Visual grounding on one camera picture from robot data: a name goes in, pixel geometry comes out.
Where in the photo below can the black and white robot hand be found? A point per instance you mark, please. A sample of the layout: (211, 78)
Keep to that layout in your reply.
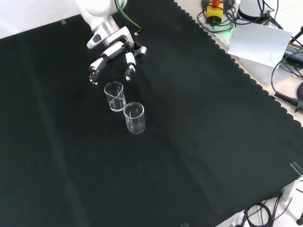
(116, 49)

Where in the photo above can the clear glass beaker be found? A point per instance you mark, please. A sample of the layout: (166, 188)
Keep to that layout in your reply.
(115, 107)
(135, 127)

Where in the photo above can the clear tape strip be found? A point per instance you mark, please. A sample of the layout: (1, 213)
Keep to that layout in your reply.
(184, 224)
(63, 21)
(297, 168)

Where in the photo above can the black bench cloth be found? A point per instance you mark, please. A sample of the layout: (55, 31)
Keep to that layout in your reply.
(165, 142)

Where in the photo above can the yellow stop button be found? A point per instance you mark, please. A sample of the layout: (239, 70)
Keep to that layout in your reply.
(215, 13)

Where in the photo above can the pale board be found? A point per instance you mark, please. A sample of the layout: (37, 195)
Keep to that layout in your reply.
(258, 42)

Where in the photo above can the black power adapter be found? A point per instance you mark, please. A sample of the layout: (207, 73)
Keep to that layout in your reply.
(294, 50)

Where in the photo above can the black tripod leg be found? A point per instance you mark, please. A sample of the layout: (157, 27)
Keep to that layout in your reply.
(297, 35)

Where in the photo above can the grey metal bracket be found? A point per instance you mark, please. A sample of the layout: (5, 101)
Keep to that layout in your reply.
(293, 189)

